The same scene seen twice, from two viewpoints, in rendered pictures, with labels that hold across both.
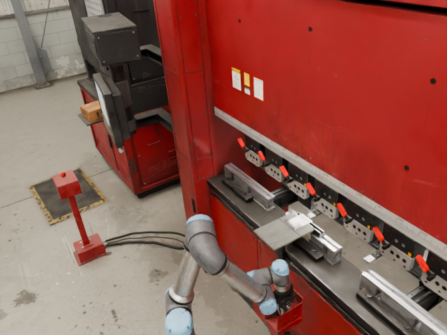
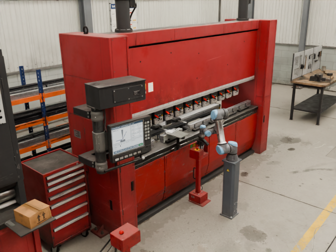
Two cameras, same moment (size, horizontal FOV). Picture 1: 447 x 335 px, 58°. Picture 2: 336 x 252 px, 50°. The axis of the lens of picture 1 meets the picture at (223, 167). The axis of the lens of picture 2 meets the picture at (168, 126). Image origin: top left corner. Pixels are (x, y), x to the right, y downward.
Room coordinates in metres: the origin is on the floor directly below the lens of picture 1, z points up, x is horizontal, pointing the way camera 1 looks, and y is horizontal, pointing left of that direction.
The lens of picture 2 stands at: (3.13, 3.76, 2.63)
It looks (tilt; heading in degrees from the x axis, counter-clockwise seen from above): 19 degrees down; 251
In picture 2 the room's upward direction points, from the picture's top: 1 degrees counter-clockwise
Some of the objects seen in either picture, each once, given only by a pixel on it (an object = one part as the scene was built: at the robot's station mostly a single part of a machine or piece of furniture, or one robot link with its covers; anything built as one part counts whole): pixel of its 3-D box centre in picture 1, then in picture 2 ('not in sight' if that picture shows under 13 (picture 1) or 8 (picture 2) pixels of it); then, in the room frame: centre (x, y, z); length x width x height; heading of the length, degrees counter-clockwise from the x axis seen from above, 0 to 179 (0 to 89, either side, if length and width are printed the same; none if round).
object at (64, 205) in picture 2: not in sight; (58, 201); (3.17, 0.01, 0.50); 0.50 x 0.50 x 1.00; 29
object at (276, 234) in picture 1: (283, 230); (177, 133); (1.62, -0.29, 1.00); 0.26 x 0.18 x 0.01; 119
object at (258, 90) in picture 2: not in sight; (246, 86); (-0.21, -1.68, 1.15); 0.85 x 0.25 x 2.30; 119
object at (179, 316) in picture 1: (179, 328); (232, 147); (1.11, 0.24, 0.94); 0.13 x 0.12 x 0.14; 7
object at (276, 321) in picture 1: (277, 304); (198, 150); (1.35, -0.21, 0.75); 0.20 x 0.16 x 0.18; 30
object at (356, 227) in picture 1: (364, 218); (186, 106); (1.36, -0.60, 1.25); 0.15 x 0.09 x 0.17; 29
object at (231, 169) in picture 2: not in sight; (230, 187); (1.11, 0.24, 0.39); 0.18 x 0.18 x 0.77; 30
